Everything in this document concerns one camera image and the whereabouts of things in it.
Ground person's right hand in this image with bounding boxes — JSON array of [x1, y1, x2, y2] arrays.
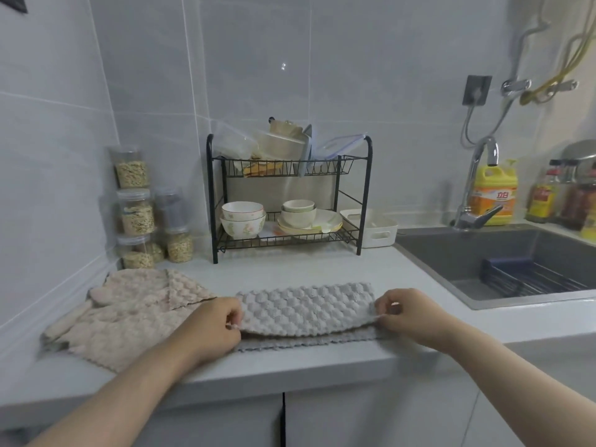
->
[[374, 288, 459, 354]]

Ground person's left hand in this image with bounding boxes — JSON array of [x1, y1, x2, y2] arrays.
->
[[167, 296, 244, 368]]

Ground pile of fluffy cloths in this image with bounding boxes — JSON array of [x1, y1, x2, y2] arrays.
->
[[39, 268, 219, 374]]

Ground grey checked towel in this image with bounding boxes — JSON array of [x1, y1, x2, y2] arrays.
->
[[232, 282, 392, 353]]

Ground person's left forearm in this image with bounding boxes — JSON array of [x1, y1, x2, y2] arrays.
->
[[27, 344, 196, 447]]

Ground person's right forearm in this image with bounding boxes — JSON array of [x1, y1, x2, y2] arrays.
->
[[440, 323, 596, 447]]

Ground grey kitchen sink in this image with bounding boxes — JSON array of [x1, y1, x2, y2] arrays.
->
[[394, 223, 596, 311]]

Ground small clear jar of oats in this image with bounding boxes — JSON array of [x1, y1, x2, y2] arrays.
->
[[163, 227, 195, 264]]

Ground white plastic basket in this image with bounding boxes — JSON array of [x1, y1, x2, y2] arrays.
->
[[340, 208, 400, 250]]

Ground blue sink drain rack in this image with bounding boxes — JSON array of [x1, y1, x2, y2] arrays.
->
[[480, 257, 592, 299]]

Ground short clear plastic jar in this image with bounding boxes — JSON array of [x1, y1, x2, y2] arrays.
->
[[117, 235, 165, 271]]

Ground chrome faucet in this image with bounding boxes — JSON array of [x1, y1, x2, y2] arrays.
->
[[451, 137, 505, 232]]

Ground clear jar grey contents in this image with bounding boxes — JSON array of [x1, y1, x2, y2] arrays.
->
[[155, 187, 189, 231]]

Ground small bowls on plates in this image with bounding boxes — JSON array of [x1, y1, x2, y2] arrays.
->
[[276, 223, 344, 237]]

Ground yellow detergent bottle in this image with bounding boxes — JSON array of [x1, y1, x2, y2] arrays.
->
[[470, 158, 519, 227]]

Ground yellow dish cloth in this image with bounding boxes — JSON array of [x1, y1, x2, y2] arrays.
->
[[242, 161, 285, 178]]

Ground yellow label sauce bottle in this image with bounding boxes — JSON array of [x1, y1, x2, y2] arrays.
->
[[526, 159, 562, 224]]

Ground blue rimmed container lid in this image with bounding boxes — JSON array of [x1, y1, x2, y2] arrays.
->
[[312, 133, 366, 160]]

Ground clear plastic food container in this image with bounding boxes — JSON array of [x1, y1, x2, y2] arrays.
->
[[212, 123, 260, 159]]

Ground large clear food container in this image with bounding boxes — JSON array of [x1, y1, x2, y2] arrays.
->
[[256, 130, 308, 161]]

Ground group of condiment bottles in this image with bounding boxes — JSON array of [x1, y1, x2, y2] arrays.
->
[[561, 169, 596, 231]]

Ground grey plastic lid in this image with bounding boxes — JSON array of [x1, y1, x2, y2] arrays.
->
[[297, 125, 314, 178]]

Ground tan lid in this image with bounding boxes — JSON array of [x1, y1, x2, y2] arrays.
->
[[269, 118, 304, 138]]

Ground steel pot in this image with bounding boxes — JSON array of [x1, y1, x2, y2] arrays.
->
[[561, 139, 596, 166]]

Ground metal water pipe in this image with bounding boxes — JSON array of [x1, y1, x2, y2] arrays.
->
[[512, 0, 553, 82]]

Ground black wire dish rack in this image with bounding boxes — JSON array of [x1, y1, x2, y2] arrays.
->
[[206, 133, 374, 265]]

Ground grey power cable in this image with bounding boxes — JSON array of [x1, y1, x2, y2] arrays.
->
[[459, 102, 511, 150]]

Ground black wall socket with plug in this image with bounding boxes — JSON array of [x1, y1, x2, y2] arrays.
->
[[461, 74, 493, 107]]

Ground yellow gas hose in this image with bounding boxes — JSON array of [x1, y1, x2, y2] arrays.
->
[[520, 4, 596, 106]]

